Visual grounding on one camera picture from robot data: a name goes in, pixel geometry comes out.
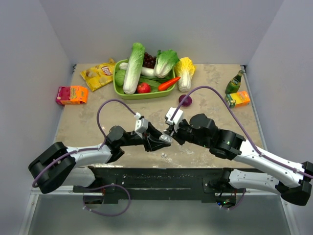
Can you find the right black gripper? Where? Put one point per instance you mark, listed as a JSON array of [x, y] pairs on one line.
[[176, 134]]

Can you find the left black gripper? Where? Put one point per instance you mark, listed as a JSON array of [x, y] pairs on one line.
[[150, 144]]

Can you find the white gold-rimmed charging case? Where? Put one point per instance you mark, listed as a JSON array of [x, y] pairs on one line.
[[166, 138]]

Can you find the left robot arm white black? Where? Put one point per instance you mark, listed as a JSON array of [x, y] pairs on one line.
[[60, 165]]

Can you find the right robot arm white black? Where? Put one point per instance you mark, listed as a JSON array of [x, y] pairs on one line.
[[286, 178]]

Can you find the purple onion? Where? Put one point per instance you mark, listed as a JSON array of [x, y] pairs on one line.
[[187, 102]]

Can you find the orange carrot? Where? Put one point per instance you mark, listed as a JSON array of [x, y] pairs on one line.
[[166, 85]]

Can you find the red apple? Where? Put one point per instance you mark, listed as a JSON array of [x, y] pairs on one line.
[[143, 88]]

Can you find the green leafy vegetable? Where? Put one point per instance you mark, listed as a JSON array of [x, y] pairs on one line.
[[153, 82]]

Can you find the green plastic tray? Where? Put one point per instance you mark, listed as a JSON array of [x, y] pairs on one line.
[[119, 89]]

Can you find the yellow cabbage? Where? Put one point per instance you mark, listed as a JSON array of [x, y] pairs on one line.
[[185, 69]]

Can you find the long napa cabbage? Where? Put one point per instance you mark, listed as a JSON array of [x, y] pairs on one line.
[[134, 67]]

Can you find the white radish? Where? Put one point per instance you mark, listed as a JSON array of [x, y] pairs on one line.
[[148, 72]]

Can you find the green round vegetable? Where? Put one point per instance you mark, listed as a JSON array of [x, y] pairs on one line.
[[119, 77]]

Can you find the green lettuce head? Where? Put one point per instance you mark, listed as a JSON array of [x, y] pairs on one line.
[[165, 61]]

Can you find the dark purple grapes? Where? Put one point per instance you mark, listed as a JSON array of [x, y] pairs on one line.
[[149, 61]]

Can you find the orange green juice carton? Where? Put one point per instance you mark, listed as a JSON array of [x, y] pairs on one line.
[[237, 99]]

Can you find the green glass bottle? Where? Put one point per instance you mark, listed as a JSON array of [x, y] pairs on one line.
[[235, 83]]

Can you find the yellow Lays chips bag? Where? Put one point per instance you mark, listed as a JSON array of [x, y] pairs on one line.
[[100, 75]]

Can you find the pink orange snack box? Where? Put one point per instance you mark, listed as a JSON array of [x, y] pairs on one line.
[[71, 95]]

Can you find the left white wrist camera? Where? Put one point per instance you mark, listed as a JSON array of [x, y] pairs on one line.
[[141, 124]]

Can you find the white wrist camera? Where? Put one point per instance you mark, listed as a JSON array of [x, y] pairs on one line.
[[141, 124], [172, 117]]

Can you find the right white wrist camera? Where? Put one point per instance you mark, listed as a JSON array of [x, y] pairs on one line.
[[172, 117]]

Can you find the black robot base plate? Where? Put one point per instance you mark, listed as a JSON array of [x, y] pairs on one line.
[[195, 184]]

